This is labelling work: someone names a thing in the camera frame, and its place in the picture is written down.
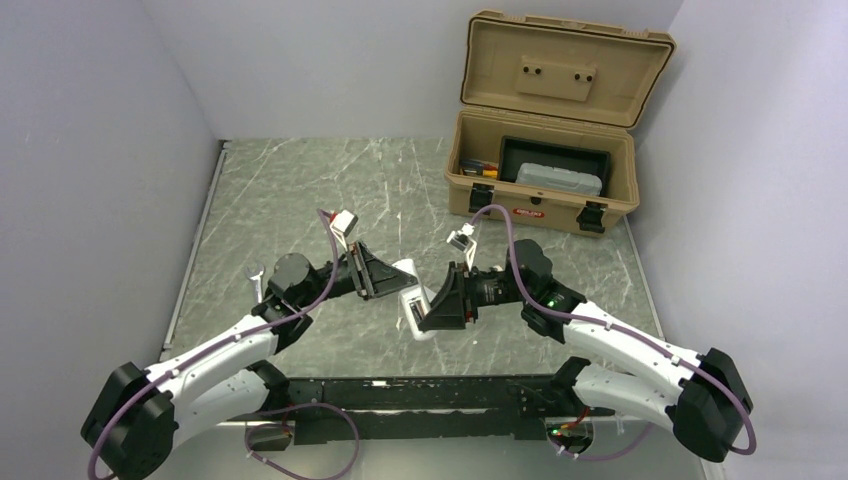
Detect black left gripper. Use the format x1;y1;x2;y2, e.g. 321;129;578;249
296;240;417;309

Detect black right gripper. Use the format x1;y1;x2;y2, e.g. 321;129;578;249
419;262;531;332

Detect white remote control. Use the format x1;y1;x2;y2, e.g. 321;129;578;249
392;258;436;341

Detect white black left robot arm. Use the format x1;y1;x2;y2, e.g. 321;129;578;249
81;241;419;479

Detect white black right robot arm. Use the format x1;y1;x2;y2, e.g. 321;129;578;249
400;239;753;463

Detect silver wrench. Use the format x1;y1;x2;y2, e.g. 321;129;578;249
244;262;265;304

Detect screwdrivers in toolbox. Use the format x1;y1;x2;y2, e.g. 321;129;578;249
459;158;498;179

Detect black toolbox tray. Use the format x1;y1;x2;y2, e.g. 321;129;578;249
498;136;611;196

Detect grey plastic case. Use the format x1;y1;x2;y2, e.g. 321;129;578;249
515;163;603;196

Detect tan plastic toolbox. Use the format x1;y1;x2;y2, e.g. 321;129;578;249
444;10;677;237

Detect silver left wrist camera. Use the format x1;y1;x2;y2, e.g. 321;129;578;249
330;210;359;250

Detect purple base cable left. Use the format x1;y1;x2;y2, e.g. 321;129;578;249
243;402;362;480

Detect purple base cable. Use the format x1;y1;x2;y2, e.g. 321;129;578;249
553;423;654;464
243;402;362;480

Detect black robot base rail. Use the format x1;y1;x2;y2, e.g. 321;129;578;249
260;375;612;445

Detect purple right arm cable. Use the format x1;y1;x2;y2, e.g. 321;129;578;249
468;203;758;457

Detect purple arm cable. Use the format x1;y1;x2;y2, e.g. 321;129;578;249
87;209;342;480
468;203;758;457

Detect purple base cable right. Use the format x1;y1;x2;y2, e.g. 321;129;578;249
553;423;654;464

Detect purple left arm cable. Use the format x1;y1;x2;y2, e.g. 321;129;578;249
87;209;342;480

